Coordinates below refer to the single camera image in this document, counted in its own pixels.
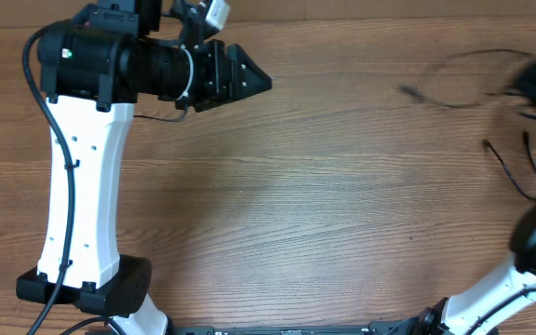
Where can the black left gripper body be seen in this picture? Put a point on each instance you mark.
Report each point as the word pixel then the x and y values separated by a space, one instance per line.
pixel 208 75

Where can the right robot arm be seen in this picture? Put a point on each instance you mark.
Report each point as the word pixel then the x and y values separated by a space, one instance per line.
pixel 505 291

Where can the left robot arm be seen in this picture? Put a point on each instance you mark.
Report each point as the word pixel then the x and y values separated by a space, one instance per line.
pixel 94 66

